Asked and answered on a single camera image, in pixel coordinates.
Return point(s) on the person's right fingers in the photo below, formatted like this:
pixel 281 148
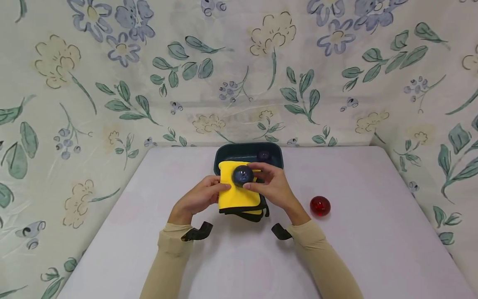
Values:
pixel 266 175

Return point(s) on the person's right index finger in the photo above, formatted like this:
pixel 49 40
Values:
pixel 257 166

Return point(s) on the dark blue glossy ball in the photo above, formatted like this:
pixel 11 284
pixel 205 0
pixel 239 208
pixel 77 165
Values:
pixel 242 175

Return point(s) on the person's left index finger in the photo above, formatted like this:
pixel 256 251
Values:
pixel 213 178

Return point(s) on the dark green plastic tray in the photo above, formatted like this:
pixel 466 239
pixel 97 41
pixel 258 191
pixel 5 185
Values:
pixel 246 153

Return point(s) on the red glossy ball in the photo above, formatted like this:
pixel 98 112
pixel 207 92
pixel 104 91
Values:
pixel 320 206

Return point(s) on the person's right thumb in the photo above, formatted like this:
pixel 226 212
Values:
pixel 254 185

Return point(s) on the dark purple glossy ball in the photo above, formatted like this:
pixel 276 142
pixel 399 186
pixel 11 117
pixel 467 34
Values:
pixel 264 155

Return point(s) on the yellow cloth with black edge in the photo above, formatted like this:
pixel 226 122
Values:
pixel 237 195

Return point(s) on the person's left thumb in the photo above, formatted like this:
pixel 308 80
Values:
pixel 220 187

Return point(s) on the black wrist band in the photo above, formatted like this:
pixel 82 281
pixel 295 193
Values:
pixel 281 232
pixel 198 232

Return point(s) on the person's left hand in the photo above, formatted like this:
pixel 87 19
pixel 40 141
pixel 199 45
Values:
pixel 194 199

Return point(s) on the person's right hand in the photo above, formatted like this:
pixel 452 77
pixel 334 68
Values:
pixel 278 189

